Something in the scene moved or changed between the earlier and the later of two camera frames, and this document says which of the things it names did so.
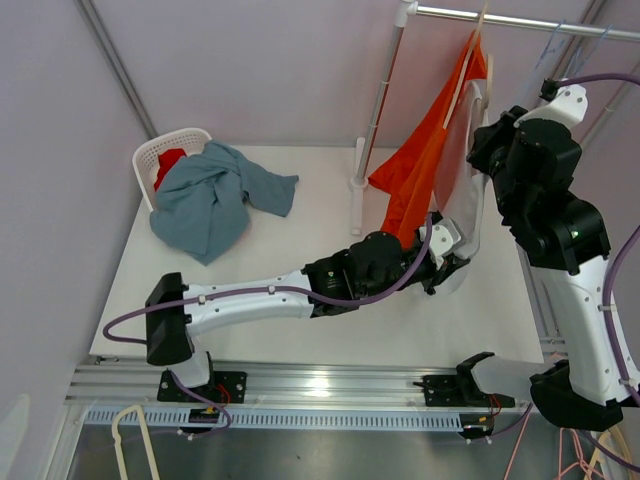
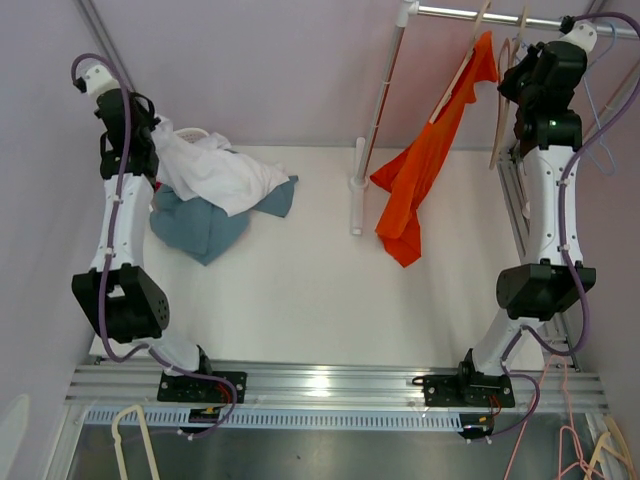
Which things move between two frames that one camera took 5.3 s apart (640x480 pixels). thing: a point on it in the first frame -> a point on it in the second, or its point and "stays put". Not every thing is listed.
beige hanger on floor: x=117 y=440 stays put
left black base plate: x=225 y=387 stays put
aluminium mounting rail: x=268 y=384 stays put
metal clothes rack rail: x=533 y=22 stays put
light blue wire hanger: x=550 y=44 -> x=589 y=155
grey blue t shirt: x=201 y=207 stays put
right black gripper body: x=489 y=154 -> x=517 y=87
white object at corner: x=12 y=429 stays put
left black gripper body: x=427 y=274 -> x=149 y=124
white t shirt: x=461 y=188 -> x=204 y=169
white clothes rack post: x=405 y=9 stays put
